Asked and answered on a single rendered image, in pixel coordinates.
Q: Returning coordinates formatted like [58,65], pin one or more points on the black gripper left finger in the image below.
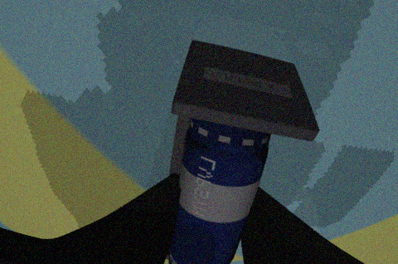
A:
[138,233]

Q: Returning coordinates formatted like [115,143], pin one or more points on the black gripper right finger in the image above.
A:
[273,235]

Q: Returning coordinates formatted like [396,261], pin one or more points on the blue and grey battery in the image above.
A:
[221,172]

